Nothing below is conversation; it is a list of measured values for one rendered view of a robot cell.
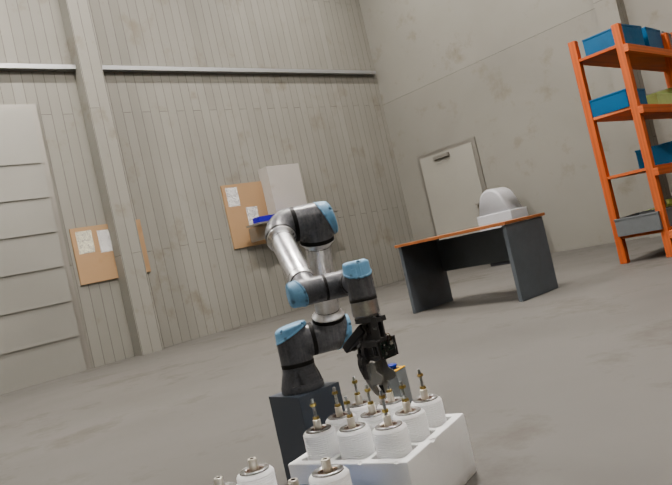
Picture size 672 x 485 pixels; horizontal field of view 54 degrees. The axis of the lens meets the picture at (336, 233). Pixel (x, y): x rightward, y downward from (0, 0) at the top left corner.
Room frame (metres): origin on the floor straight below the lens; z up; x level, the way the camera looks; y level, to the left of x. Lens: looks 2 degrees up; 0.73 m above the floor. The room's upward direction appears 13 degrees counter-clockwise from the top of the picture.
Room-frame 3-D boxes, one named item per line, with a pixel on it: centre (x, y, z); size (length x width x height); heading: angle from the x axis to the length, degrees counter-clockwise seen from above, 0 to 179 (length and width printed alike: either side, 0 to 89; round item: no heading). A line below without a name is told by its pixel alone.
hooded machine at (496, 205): (10.45, -2.64, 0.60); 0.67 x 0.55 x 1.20; 41
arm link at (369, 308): (1.79, -0.03, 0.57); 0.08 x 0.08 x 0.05
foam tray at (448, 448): (1.96, 0.01, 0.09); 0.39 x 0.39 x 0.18; 57
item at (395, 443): (1.80, -0.02, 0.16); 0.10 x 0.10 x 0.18
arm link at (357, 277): (1.79, -0.03, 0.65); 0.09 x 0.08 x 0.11; 13
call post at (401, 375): (2.24, -0.08, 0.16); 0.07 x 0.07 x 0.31; 57
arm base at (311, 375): (2.31, 0.23, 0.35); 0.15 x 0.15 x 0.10
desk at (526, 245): (6.23, -1.21, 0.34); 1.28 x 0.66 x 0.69; 43
